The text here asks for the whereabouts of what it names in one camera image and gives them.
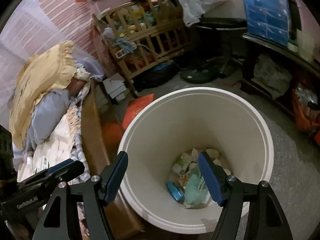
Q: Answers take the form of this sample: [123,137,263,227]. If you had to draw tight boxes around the cream plastic trash bin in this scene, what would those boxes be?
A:
[119,87,274,234]

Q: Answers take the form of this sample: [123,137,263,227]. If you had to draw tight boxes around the teal wrapper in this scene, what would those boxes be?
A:
[183,168,210,209]

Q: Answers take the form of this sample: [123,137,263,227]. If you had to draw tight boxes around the pink floral bed blanket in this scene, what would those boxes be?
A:
[14,83,90,185]

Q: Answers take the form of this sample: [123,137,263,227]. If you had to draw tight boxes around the blue plastic wrapped package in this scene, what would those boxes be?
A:
[243,0,290,46]

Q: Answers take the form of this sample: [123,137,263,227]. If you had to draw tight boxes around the blue small packet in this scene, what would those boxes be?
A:
[166,181,184,202]

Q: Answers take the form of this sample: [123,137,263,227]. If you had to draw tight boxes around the wooden bed frame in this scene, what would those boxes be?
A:
[81,80,144,239]

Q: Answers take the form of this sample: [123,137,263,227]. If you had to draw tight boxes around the white orange snack bag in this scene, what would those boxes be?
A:
[177,173,190,189]

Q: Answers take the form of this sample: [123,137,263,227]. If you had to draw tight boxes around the dark wooden shelf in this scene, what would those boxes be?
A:
[240,33,319,118]

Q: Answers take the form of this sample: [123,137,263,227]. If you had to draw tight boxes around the grey-blue pillow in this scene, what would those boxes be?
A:
[23,89,70,152]

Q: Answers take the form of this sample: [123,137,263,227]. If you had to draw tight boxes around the orange plastic bag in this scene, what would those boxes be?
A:
[292,83,319,133]

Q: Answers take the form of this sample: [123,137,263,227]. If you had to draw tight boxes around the black fan base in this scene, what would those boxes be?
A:
[180,69,219,84]

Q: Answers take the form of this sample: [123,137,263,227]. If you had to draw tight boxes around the stacked white boxes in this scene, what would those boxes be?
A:
[103,73,130,104]

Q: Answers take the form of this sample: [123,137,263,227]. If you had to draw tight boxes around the yellow ruffled pillow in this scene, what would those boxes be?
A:
[9,41,76,150]

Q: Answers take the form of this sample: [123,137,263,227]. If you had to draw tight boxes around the red gift box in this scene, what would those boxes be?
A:
[122,94,155,129]

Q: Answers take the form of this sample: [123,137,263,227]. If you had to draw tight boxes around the wooden baby crib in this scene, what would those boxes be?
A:
[93,0,187,83]

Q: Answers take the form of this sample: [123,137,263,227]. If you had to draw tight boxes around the green white tissue pack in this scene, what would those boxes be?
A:
[171,152,193,176]

